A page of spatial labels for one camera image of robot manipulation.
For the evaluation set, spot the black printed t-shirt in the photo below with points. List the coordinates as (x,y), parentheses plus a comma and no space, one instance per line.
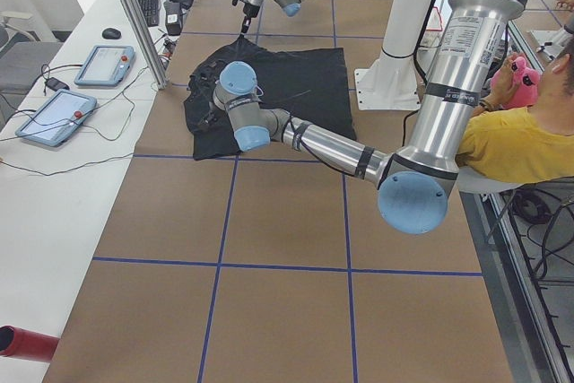
(311,84)

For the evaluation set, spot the black box with label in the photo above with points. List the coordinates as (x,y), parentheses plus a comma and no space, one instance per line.
(173,18)

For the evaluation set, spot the near teach pendant tablet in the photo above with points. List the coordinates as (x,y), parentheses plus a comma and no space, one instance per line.
(58,118)

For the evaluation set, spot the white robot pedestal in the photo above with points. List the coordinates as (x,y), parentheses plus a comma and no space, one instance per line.
(391,82)

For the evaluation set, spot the red cylinder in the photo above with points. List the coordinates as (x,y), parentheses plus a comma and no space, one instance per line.
(18,343)

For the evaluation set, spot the black computer mouse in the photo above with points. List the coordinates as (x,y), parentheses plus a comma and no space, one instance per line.
(111,33)

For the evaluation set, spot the person in yellow shirt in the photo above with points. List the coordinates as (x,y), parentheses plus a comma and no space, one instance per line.
(523,145)

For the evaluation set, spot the aluminium frame post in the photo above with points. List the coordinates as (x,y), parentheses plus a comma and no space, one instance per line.
(136,19)

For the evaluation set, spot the black keyboard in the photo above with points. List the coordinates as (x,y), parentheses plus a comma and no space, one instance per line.
(150,10)

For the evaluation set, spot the far teach pendant tablet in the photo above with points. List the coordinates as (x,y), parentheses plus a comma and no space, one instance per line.
(105,66)

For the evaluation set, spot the grey office chair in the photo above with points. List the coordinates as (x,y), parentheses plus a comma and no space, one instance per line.
(21,64)

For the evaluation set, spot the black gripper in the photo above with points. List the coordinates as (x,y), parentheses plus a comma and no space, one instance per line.
(249,11)

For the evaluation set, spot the pink plush toy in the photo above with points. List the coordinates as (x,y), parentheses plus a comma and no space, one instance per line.
(526,79)

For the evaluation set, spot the black power adapter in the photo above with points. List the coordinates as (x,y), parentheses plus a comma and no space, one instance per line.
(55,84)

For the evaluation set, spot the teach pendant tablet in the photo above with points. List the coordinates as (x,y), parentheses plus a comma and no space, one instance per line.
(105,66)
(58,118)

